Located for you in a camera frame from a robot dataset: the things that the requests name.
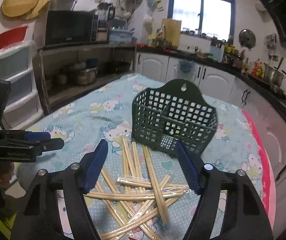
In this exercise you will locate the blue framed window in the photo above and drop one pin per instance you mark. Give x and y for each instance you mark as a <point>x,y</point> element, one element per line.
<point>213,18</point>

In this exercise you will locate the hanging pot lid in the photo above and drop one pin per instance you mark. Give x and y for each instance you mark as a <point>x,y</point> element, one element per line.
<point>247,39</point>

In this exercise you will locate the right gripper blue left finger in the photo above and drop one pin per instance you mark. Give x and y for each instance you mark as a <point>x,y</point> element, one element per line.
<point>91,166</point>

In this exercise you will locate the dark green plastic utensil basket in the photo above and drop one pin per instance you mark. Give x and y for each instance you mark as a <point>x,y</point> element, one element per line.
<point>174,112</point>

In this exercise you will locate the black blender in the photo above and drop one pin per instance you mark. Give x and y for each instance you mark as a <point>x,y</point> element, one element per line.
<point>106,12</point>

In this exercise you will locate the white plastic drawer unit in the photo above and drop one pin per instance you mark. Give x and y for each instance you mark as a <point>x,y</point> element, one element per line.
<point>16,66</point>

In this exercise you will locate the steel pot on shelf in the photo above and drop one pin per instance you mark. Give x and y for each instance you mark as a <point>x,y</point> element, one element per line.
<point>85,77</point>

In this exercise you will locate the person's left hand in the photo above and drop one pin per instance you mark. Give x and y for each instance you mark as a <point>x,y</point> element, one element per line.
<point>6,173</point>

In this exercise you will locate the large steel stock pot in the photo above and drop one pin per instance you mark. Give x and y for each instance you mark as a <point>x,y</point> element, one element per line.
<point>273,77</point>

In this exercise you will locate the pink towel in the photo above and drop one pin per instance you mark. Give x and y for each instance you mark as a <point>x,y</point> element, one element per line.
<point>268,181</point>

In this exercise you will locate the wooden cutting board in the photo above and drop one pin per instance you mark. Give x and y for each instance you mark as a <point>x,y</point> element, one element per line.
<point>172,33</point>

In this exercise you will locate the blue dish rack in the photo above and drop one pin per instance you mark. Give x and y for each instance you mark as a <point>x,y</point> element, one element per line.
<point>120,35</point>

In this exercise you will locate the red plastic basin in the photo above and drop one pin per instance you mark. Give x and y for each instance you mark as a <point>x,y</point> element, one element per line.
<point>12,36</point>

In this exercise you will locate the Hello Kitty blue tablecloth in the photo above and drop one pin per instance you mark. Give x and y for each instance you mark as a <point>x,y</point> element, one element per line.
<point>106,114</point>

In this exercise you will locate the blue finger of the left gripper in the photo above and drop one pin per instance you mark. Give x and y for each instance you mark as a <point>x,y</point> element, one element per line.
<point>37,136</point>
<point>51,145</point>

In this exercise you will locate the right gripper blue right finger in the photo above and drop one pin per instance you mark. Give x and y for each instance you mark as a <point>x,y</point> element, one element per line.
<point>189,170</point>

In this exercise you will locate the black microwave oven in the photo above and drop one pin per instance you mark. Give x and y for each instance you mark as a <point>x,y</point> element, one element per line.
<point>70,27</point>

